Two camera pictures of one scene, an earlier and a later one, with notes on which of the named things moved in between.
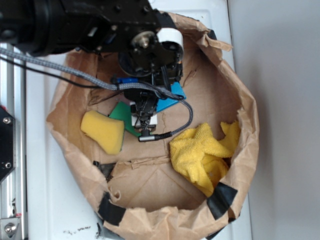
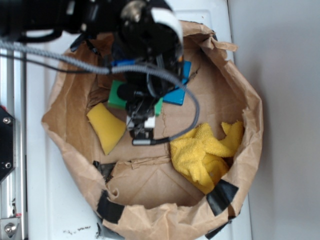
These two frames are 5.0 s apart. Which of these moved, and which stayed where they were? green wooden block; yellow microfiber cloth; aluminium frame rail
Moved: green wooden block
Stayed: aluminium frame rail; yellow microfiber cloth
